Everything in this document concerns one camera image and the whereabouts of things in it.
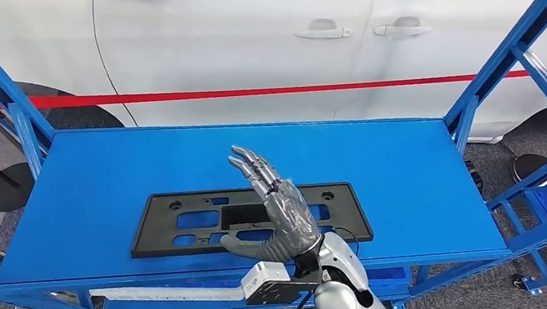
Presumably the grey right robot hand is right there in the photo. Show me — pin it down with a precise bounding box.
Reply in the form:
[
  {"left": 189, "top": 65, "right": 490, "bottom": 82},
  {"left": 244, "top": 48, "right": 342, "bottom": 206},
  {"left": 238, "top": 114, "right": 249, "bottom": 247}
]
[{"left": 217, "top": 144, "right": 331, "bottom": 268}]

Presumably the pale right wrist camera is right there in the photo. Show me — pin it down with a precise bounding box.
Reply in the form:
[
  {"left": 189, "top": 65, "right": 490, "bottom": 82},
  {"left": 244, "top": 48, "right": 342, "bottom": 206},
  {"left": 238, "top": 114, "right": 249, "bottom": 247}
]
[{"left": 239, "top": 260, "right": 324, "bottom": 309}]

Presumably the white car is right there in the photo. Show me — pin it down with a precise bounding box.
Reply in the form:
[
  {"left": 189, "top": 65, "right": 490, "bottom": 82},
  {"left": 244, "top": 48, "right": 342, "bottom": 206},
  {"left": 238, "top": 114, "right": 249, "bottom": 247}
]
[{"left": 0, "top": 0, "right": 547, "bottom": 166}]

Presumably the red barrier belt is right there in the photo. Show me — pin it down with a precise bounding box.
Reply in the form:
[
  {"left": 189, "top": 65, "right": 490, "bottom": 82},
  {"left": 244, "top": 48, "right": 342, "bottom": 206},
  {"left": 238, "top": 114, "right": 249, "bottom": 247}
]
[{"left": 0, "top": 10, "right": 547, "bottom": 154}]

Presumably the black round stanchion base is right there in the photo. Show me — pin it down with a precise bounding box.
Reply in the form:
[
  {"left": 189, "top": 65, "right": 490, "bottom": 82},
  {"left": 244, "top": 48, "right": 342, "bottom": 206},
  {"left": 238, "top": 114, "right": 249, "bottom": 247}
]
[{"left": 509, "top": 152, "right": 547, "bottom": 188}]

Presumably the black plastic licence plate frame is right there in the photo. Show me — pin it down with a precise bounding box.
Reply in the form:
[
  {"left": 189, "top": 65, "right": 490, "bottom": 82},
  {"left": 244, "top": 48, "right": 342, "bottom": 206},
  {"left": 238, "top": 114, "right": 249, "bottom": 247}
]
[{"left": 129, "top": 164, "right": 379, "bottom": 280}]

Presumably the black ribbed wheel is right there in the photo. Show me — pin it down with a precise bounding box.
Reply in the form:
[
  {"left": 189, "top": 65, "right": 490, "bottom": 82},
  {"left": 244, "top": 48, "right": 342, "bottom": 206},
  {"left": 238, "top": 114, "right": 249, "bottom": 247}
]
[{"left": 461, "top": 159, "right": 487, "bottom": 195}]

